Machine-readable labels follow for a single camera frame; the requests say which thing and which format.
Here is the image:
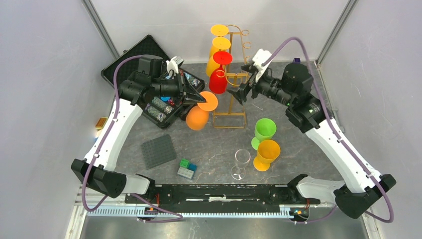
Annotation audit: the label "yellow orange toy brick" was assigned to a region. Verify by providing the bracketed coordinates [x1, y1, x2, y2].
[95, 117, 107, 130]

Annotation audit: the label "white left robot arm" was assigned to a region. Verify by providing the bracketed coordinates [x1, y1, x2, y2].
[71, 55, 206, 203]

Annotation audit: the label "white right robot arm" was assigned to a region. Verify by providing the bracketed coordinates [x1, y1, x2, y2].
[229, 63, 396, 219]

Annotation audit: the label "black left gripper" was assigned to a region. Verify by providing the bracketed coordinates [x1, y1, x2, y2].
[151, 70, 206, 107]

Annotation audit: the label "green plastic wine glass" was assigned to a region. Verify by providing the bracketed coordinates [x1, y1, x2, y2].
[251, 118, 277, 150]

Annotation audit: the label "yellow plastic wine glass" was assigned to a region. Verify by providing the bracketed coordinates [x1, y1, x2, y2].
[211, 24, 228, 37]
[206, 36, 231, 77]
[253, 140, 281, 172]

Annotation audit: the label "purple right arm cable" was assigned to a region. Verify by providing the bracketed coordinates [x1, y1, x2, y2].
[262, 37, 395, 225]

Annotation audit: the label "black poker chip case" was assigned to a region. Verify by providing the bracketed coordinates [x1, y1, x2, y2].
[101, 35, 205, 128]

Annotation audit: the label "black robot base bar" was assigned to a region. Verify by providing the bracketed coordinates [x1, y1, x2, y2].
[142, 184, 320, 213]

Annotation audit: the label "green grey blue bricks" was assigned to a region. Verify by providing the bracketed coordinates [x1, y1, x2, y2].
[177, 159, 198, 180]

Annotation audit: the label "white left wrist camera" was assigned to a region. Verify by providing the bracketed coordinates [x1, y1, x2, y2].
[166, 56, 184, 78]

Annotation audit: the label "red plastic wine glass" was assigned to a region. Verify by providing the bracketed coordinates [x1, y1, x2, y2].
[209, 51, 232, 94]

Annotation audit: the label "grey building baseplate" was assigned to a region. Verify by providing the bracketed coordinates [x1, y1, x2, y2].
[141, 134, 177, 169]

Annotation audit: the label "gold wire wine glass rack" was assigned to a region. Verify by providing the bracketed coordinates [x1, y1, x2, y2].
[211, 24, 251, 129]

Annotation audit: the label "orange plastic wine glass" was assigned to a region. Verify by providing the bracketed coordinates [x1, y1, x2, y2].
[186, 91, 218, 131]

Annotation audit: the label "clear wine glass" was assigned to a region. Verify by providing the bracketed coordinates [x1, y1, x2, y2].
[230, 149, 251, 180]

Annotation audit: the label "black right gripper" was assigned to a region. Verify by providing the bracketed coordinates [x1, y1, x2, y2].
[226, 62, 296, 107]

